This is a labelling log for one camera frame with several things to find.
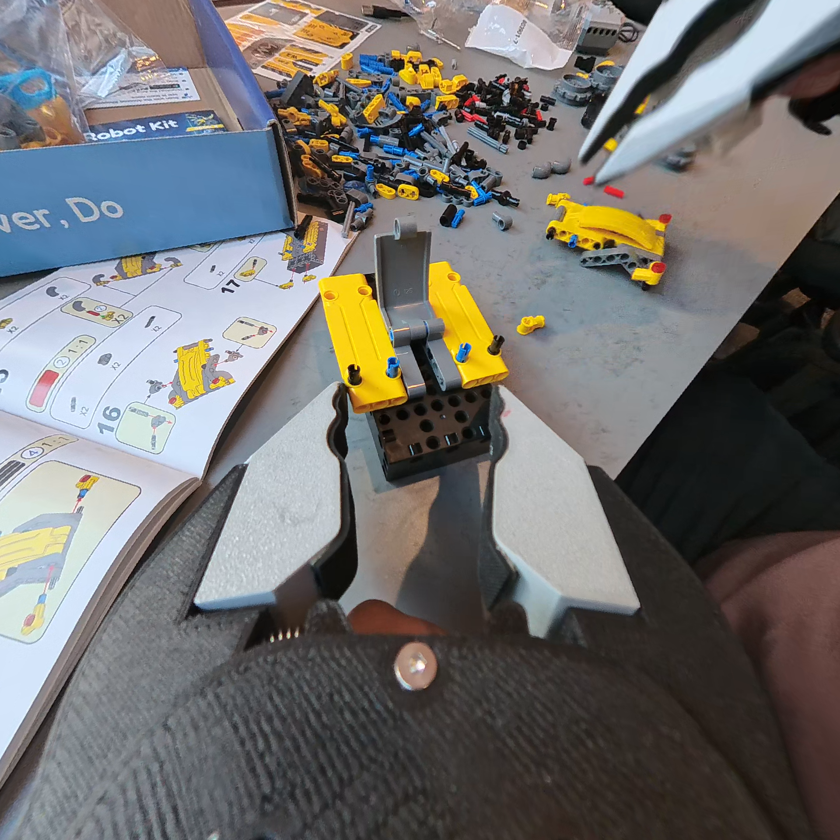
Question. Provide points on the black and blue pin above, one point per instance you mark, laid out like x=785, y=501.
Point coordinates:
x=450, y=214

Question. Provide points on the small grey pin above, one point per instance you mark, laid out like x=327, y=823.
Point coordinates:
x=502, y=221

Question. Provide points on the grey motor block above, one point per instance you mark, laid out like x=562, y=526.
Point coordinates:
x=600, y=33

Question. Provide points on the yellow and black brick assembly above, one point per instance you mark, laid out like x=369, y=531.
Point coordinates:
x=355, y=328

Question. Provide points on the small metal rod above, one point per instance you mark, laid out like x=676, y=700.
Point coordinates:
x=440, y=36

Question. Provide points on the person in brown shirt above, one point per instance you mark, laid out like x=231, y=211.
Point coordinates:
x=788, y=656

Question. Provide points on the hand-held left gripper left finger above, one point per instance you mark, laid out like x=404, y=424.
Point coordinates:
x=282, y=525

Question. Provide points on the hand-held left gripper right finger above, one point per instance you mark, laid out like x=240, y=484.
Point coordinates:
x=558, y=525

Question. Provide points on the blue cardboard kit box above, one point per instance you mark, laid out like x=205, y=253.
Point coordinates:
x=131, y=217

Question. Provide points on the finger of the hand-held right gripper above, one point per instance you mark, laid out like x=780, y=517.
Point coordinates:
x=735, y=92
x=650, y=46

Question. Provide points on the grey desk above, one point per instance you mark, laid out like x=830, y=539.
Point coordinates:
x=591, y=381

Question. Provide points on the instruction booklet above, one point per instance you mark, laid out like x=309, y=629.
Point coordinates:
x=131, y=341

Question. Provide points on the pile of wheels and tires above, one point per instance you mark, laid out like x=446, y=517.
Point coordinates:
x=574, y=89

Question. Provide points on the yellow curved brick assembly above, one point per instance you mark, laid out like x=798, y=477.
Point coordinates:
x=610, y=226

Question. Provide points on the clear bag with white label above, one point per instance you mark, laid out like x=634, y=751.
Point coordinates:
x=512, y=37

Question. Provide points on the clear bags of brick parts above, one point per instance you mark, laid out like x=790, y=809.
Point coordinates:
x=40, y=92

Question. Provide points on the small yellow connector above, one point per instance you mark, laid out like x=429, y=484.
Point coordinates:
x=530, y=323

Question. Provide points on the sticker sheet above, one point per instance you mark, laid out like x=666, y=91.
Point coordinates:
x=295, y=33

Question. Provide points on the pile of small brick parts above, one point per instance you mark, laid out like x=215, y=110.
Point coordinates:
x=381, y=131

